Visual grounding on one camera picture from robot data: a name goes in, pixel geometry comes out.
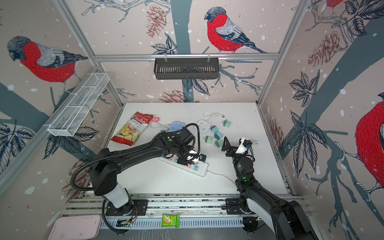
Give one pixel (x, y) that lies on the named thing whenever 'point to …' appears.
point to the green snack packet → (170, 220)
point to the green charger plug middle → (208, 139)
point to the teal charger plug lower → (218, 135)
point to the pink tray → (76, 227)
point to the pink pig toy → (156, 119)
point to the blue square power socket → (176, 125)
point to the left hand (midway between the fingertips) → (194, 158)
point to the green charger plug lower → (218, 143)
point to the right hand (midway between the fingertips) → (231, 140)
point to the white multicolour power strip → (199, 168)
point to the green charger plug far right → (226, 123)
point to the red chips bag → (133, 129)
